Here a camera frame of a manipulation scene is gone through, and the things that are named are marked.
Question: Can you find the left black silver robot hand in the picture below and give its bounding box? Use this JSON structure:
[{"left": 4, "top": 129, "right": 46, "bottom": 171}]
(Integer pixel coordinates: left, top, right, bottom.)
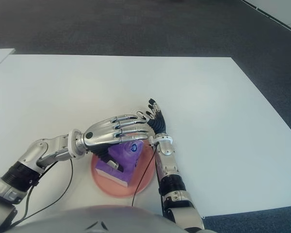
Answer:
[{"left": 80, "top": 114, "right": 153, "bottom": 173}]

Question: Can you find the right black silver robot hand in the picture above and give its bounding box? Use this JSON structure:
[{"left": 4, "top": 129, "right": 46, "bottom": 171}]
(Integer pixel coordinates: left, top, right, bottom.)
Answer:
[{"left": 137, "top": 98, "right": 167, "bottom": 136}]

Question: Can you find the purple tissue paper pack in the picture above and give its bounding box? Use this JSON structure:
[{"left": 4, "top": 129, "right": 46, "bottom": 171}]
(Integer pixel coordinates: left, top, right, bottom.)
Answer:
[{"left": 95, "top": 140, "right": 144, "bottom": 187}]

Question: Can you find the round pink plate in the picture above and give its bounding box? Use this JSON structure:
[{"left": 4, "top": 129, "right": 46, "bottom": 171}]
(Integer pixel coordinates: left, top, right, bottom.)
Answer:
[{"left": 91, "top": 132, "right": 155, "bottom": 199}]

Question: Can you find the grey robot torso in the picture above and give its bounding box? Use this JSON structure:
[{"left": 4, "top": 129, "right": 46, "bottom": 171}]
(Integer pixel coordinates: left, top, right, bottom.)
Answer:
[{"left": 12, "top": 205, "right": 216, "bottom": 233}]

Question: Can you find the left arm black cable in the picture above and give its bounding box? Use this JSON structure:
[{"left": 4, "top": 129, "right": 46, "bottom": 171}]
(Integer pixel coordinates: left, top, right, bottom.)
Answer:
[{"left": 13, "top": 159, "right": 75, "bottom": 226}]

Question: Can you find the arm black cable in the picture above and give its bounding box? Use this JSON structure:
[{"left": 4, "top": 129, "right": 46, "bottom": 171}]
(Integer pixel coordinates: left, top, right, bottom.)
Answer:
[
  {"left": 131, "top": 143, "right": 167, "bottom": 218},
  {"left": 13, "top": 159, "right": 75, "bottom": 226}
]

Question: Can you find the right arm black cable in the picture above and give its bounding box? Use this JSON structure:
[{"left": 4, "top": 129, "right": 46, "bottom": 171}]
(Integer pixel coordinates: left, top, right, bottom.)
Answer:
[{"left": 131, "top": 143, "right": 167, "bottom": 218}]

